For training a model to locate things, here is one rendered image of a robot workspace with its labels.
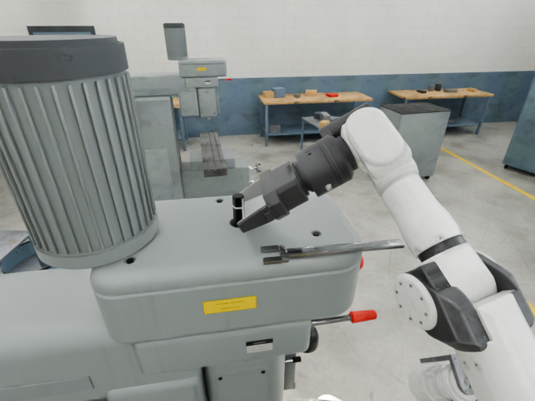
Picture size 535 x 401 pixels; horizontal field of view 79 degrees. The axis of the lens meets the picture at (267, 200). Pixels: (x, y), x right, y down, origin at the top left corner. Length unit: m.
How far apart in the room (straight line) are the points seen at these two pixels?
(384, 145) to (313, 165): 0.11
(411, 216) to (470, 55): 8.65
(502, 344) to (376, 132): 0.31
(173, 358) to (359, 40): 7.35
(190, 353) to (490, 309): 0.49
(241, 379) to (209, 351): 0.15
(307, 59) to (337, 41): 0.70
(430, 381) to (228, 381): 0.40
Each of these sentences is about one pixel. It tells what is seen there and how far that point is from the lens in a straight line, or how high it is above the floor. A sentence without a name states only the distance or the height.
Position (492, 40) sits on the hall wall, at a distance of 9.36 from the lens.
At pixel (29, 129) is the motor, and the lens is 0.50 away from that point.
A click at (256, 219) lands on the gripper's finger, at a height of 1.94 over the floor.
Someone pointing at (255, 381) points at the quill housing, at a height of 1.53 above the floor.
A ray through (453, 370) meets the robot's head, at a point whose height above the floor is 1.69.
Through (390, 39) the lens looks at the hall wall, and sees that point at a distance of 7.97.
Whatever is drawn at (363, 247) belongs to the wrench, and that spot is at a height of 1.90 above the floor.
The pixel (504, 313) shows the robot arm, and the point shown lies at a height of 1.93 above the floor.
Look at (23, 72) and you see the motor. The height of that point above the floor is 2.18.
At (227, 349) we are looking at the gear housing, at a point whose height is 1.68.
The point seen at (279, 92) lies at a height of 0.99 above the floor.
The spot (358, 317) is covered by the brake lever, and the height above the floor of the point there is 1.71.
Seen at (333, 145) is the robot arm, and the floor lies 2.05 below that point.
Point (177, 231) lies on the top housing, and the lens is 0.62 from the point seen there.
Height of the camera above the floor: 2.23
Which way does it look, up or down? 29 degrees down
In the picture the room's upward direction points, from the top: straight up
